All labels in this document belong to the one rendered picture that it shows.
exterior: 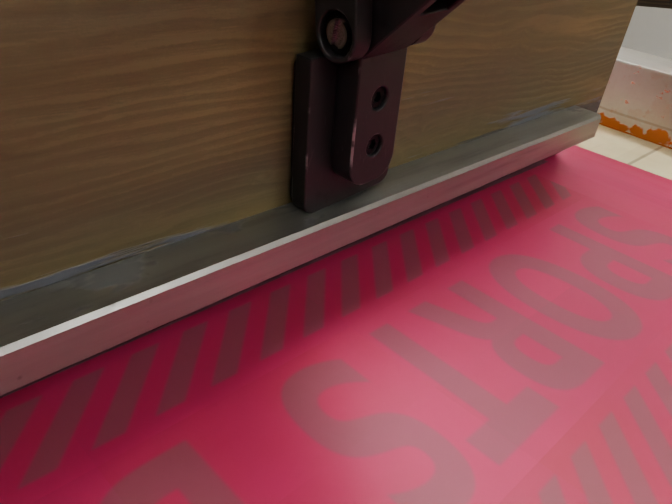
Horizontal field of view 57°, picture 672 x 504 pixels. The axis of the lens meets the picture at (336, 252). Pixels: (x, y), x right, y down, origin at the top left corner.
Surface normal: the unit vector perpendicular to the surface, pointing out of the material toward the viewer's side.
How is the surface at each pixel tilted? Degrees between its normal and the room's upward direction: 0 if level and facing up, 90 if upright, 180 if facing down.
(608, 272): 0
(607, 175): 0
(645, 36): 90
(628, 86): 90
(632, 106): 90
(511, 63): 91
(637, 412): 0
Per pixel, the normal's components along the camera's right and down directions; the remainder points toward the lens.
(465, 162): 0.12, -0.84
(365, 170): 0.70, 0.45
